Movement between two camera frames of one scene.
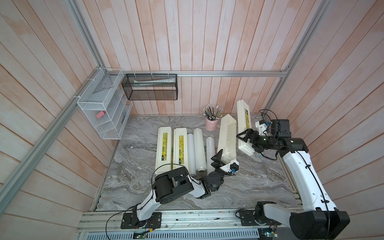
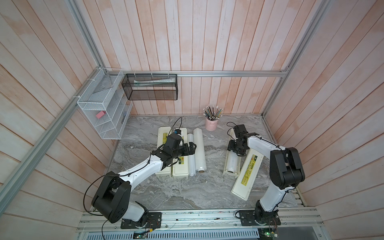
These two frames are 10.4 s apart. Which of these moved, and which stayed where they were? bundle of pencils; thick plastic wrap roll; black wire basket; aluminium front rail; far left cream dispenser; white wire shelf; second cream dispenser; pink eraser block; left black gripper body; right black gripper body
Moved: left black gripper body; right black gripper body
Stayed: far left cream dispenser; black wire basket; aluminium front rail; thick plastic wrap roll; second cream dispenser; pink eraser block; white wire shelf; bundle of pencils
